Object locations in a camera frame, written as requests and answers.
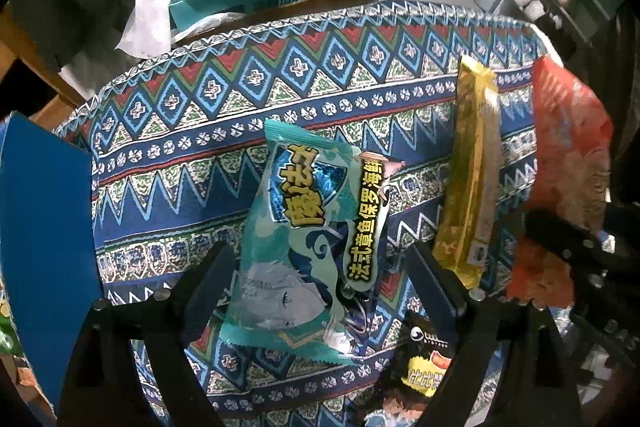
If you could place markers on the blue cardboard box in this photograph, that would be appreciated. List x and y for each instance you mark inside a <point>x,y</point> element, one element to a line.
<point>48,264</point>

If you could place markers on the teal snack bag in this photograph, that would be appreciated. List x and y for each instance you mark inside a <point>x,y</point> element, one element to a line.
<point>312,248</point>

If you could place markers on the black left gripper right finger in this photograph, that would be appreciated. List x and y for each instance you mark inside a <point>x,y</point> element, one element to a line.
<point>537,385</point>

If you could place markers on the patterned blue tablecloth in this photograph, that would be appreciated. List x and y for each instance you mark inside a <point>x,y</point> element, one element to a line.
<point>254,194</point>

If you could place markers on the wooden wardrobe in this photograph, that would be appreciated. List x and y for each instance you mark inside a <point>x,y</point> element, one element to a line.
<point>29,86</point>

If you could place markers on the gold biscuit pack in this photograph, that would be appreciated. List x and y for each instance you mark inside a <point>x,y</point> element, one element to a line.
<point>464,232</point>

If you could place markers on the black snack bag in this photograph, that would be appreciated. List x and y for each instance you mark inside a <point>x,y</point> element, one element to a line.
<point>408,381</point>

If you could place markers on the green snack bag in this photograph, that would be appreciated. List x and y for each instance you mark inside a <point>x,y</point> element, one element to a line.
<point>9,342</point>

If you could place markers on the orange-red snack bag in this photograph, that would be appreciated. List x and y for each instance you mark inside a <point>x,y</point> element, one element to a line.
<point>574,133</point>

